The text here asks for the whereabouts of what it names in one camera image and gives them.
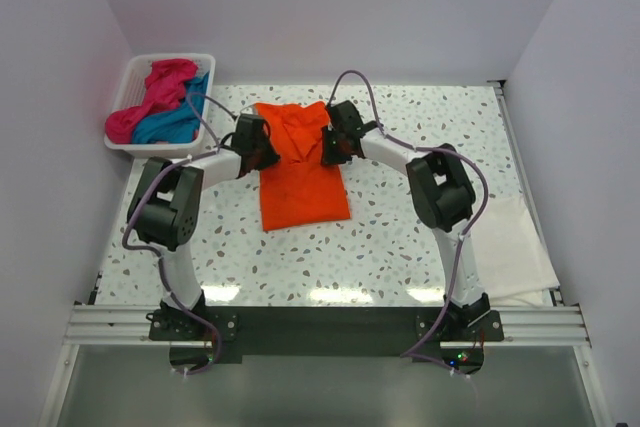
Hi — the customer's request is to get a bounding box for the orange t shirt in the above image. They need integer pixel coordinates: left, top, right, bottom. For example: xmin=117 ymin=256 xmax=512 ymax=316
xmin=255 ymin=102 xmax=351 ymax=232

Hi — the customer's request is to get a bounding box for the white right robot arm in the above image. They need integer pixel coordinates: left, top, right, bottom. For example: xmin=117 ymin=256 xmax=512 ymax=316
xmin=322 ymin=101 xmax=490 ymax=340

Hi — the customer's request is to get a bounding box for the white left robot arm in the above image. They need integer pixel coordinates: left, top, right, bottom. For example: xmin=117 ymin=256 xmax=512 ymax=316
xmin=122 ymin=114 xmax=280 ymax=339

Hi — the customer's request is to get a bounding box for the blue t shirt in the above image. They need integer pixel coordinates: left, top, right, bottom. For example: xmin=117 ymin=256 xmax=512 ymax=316
xmin=131 ymin=73 xmax=209 ymax=144

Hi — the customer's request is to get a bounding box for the pink t shirt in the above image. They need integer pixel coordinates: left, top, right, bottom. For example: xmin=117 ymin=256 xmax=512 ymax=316
xmin=105 ymin=58 xmax=198 ymax=144

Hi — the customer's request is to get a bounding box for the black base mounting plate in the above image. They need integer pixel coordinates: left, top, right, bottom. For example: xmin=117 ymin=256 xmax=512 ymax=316
xmin=147 ymin=304 xmax=506 ymax=366

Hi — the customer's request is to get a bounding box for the white folded cloth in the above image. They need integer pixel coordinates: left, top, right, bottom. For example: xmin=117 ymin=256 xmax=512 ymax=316
xmin=471 ymin=196 xmax=559 ymax=307

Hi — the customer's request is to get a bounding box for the aluminium frame rail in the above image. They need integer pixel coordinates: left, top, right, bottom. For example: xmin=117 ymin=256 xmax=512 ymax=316
xmin=37 ymin=301 xmax=156 ymax=427

